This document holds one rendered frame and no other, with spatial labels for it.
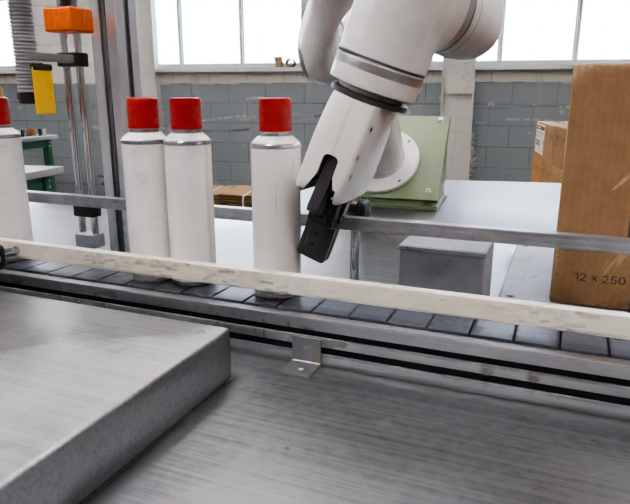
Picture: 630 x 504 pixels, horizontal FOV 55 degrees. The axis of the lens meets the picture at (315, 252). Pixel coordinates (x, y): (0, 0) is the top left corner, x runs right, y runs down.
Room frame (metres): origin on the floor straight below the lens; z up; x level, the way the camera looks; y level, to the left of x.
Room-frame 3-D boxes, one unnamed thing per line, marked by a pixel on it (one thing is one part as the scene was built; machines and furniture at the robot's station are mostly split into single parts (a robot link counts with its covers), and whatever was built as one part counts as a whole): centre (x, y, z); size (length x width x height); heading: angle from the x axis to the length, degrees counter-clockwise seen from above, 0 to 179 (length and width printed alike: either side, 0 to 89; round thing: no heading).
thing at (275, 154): (0.62, 0.04, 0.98); 0.05 x 0.05 x 0.20
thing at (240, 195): (4.97, 0.68, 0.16); 0.65 x 0.54 x 0.32; 83
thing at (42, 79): (0.76, 0.33, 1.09); 0.03 x 0.01 x 0.06; 158
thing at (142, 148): (0.68, 0.19, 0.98); 0.05 x 0.05 x 0.20
